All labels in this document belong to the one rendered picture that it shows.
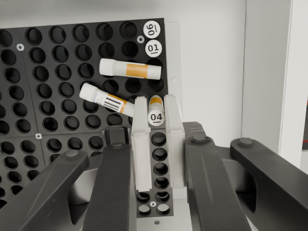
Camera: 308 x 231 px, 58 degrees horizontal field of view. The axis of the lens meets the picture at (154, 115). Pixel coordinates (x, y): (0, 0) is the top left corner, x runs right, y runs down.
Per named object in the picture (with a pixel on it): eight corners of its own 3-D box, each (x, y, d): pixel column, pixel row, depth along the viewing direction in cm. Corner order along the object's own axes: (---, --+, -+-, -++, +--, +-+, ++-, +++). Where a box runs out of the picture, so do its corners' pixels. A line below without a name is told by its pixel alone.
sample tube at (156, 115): (163, 107, 23) (166, 126, 19) (149, 107, 23) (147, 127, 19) (162, 92, 23) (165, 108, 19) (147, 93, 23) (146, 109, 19)
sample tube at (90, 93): (134, 118, 22) (78, 96, 21) (132, 119, 23) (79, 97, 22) (140, 104, 22) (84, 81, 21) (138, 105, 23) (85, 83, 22)
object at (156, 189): (163, 17, 21) (164, 17, 21) (173, 211, 27) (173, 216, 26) (139, 19, 21) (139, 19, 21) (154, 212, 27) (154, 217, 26)
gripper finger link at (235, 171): (188, 163, 11) (265, 159, 11) (178, 121, 16) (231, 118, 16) (189, 196, 11) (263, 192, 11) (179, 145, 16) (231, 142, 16)
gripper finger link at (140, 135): (151, 191, 13) (136, 193, 13) (149, 136, 20) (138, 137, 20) (147, 133, 12) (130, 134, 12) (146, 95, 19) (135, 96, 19)
